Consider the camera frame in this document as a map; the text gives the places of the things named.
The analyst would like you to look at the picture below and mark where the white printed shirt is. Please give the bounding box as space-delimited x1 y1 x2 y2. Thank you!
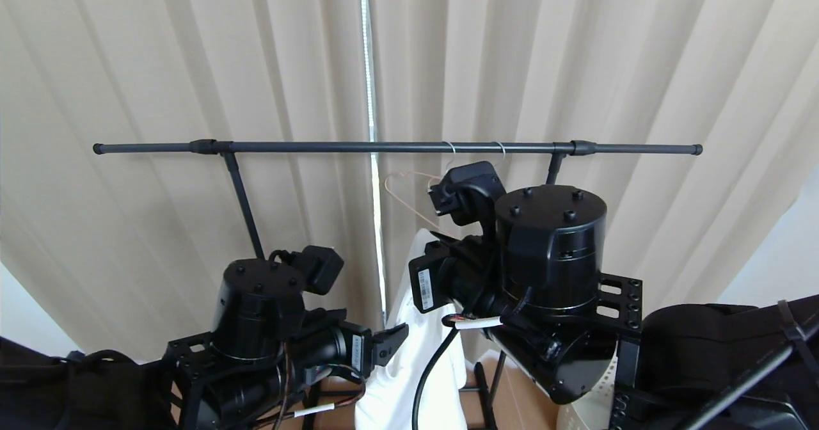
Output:
355 228 468 430

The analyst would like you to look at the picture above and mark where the black cable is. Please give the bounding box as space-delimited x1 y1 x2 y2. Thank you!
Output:
411 326 460 430

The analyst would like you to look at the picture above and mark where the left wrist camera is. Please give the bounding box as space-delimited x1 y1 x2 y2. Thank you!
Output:
267 245 345 296

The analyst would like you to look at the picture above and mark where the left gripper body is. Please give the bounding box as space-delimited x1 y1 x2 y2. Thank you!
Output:
291 307 376 381

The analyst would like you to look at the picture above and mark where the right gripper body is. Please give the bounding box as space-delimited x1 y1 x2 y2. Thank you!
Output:
409 233 503 317

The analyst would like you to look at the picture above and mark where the black clothes rack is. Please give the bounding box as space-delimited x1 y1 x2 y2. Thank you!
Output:
93 139 703 430

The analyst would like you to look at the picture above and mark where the white laundry basket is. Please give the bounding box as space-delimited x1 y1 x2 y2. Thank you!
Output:
555 347 620 430

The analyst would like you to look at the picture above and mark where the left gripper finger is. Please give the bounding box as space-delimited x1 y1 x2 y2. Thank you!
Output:
373 322 410 367

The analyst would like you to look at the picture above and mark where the beige curtain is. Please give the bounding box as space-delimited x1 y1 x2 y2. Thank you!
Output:
0 0 819 362

